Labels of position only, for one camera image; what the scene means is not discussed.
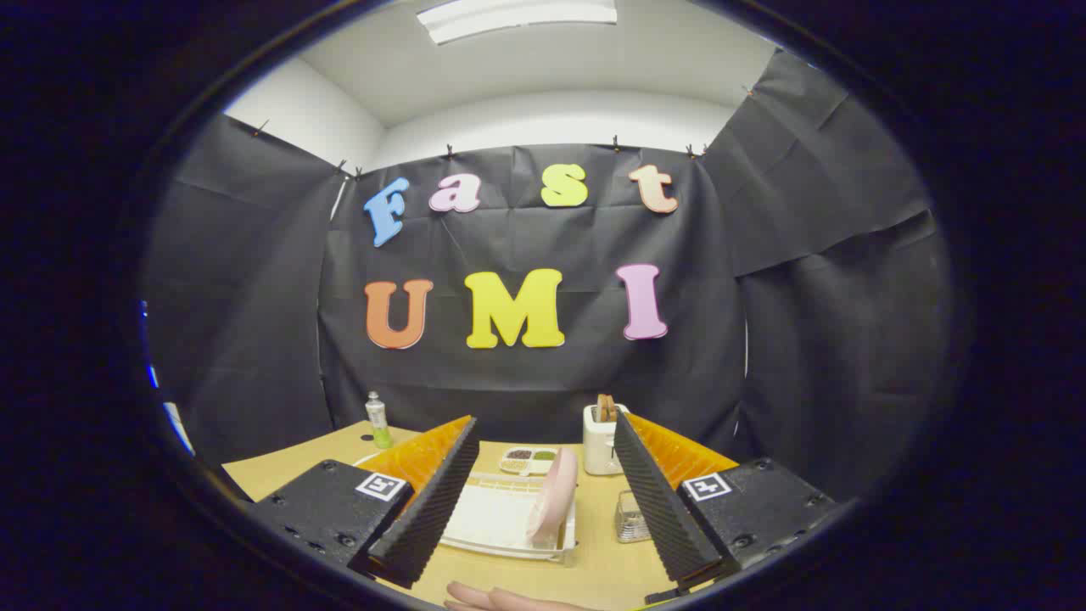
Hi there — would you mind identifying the computer monitor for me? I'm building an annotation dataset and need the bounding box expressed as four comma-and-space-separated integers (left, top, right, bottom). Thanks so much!
140, 297, 196, 459

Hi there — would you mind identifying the metal wire basket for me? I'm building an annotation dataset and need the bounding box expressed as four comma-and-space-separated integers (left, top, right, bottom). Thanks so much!
614, 490, 652, 544

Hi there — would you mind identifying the white wire dish rack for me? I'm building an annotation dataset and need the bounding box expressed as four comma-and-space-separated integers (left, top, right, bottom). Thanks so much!
352, 450, 578, 565

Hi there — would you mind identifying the green and white bottle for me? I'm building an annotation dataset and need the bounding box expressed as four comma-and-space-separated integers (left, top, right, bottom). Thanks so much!
366, 391, 394, 449

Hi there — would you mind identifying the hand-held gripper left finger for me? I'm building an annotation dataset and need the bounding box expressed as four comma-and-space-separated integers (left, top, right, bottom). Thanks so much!
250, 416, 480, 591

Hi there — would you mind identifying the ceiling light panel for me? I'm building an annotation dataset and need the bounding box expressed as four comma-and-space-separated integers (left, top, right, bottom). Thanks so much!
416, 0, 619, 45

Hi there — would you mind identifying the white toaster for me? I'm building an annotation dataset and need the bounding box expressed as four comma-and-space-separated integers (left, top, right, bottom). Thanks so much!
582, 404, 630, 476

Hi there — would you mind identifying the pink plate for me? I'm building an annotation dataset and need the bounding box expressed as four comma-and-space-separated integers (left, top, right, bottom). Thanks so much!
526, 447, 579, 548

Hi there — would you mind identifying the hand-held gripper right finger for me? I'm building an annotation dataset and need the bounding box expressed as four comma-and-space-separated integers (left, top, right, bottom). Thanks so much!
613, 410, 837, 605

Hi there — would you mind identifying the white divided food tray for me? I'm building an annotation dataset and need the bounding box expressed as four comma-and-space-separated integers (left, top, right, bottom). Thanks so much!
499, 447, 559, 474

